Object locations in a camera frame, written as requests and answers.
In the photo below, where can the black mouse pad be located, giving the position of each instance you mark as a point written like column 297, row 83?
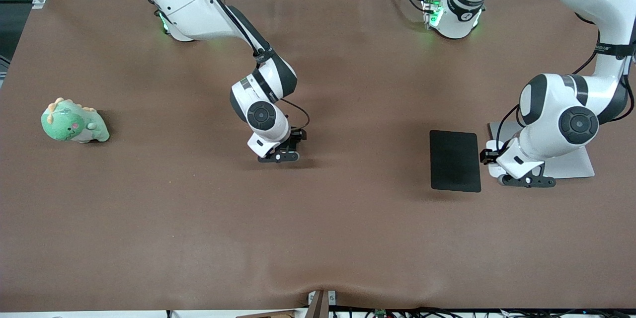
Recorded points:
column 454, row 161

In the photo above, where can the metal table clamp bracket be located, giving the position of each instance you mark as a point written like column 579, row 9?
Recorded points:
column 318, row 305

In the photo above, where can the brown table mat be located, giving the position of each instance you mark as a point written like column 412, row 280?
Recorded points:
column 318, row 233

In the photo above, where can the silver laptop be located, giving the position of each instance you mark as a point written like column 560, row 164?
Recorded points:
column 571, row 166

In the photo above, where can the green lit circuit box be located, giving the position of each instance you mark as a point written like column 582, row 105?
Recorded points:
column 433, row 12

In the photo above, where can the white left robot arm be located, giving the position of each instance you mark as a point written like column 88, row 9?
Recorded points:
column 459, row 22

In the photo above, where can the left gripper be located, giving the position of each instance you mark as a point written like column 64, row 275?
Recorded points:
column 487, row 155

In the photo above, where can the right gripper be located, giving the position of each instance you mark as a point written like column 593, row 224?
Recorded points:
column 296, row 137

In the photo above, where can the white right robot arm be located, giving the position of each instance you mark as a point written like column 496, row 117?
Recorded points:
column 189, row 5

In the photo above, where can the green dinosaur plush toy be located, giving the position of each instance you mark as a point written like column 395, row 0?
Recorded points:
column 67, row 124

